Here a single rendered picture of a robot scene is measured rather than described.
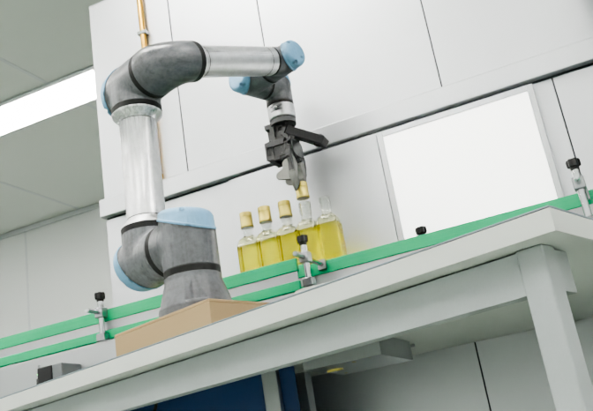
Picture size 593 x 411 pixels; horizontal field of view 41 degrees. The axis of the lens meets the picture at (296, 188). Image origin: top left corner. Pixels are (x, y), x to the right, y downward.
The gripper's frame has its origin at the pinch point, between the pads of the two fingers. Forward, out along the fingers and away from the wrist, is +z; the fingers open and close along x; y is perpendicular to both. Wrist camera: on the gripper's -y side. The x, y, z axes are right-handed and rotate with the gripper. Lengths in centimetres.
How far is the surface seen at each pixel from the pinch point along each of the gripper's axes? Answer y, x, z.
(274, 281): 5.5, 13.5, 26.7
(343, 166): -8.8, -11.9, -6.7
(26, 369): 82, 16, 33
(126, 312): 49, 14, 25
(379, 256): -19.0, 4.2, 24.8
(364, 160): -15.2, -12.0, -6.6
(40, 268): 359, -308, -116
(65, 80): 182, -135, -153
